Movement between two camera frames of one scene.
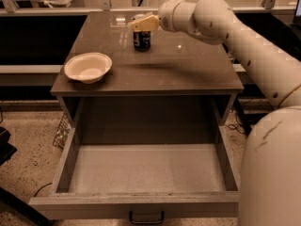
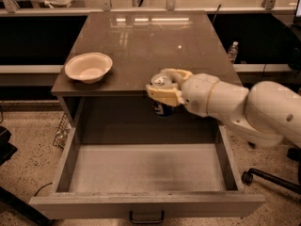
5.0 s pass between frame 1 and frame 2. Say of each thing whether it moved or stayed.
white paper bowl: stayed
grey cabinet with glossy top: stayed
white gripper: moved
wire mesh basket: stayed
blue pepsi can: moved
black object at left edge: stayed
